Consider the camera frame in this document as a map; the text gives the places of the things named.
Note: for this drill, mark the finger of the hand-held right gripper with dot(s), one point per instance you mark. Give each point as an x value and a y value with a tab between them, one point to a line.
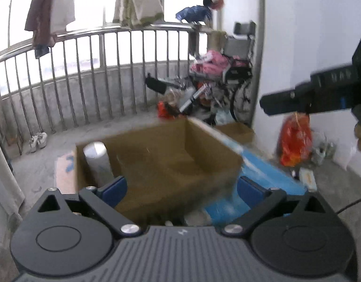
279	102

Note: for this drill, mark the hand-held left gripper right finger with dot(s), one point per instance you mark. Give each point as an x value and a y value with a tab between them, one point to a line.
251	192

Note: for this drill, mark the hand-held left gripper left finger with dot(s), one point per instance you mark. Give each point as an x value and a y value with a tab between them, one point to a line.
114	191

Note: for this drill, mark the white plastic bottle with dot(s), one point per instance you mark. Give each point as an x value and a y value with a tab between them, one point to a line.
96	161

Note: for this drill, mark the large cardboard box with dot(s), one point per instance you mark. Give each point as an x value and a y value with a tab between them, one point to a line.
157	164

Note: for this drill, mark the red plastic bag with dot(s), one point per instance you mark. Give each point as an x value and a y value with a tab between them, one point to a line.
295	141

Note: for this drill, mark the black wheelchair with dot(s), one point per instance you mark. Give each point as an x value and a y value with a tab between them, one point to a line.
242	73

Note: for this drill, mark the small brown cardboard box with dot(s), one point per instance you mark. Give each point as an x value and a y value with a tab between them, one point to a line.
239	132

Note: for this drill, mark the white plastic bag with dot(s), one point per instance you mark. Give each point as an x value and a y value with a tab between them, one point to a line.
224	116

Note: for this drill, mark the small white box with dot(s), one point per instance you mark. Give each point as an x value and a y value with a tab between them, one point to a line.
308	179

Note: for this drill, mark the pink clothes pile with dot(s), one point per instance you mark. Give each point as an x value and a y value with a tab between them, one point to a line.
210	63

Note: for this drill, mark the folded grey wheelchair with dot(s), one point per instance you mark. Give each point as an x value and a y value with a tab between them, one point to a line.
244	28

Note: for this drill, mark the white sneaker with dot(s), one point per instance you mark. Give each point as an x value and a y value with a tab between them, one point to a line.
33	145
42	139

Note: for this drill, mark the red plastic item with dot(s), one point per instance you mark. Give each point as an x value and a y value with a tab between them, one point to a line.
165	110

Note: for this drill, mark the beige curtain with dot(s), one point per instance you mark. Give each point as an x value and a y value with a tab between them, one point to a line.
4	167

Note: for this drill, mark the blue cloth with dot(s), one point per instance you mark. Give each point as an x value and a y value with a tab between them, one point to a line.
195	14

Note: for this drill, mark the dark hanging cloth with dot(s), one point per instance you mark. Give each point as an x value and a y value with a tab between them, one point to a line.
41	52

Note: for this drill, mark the metal balcony railing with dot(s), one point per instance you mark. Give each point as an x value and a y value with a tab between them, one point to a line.
80	33

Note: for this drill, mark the beige hanging garment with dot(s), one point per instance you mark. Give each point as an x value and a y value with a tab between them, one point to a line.
139	0

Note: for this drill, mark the brown hanging garment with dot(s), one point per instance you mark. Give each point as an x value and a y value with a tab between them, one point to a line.
39	11

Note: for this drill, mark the white hanging garment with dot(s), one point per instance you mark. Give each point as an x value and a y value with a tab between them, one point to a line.
63	3

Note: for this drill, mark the silver frame with black pad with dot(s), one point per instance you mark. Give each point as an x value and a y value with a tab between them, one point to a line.
157	83

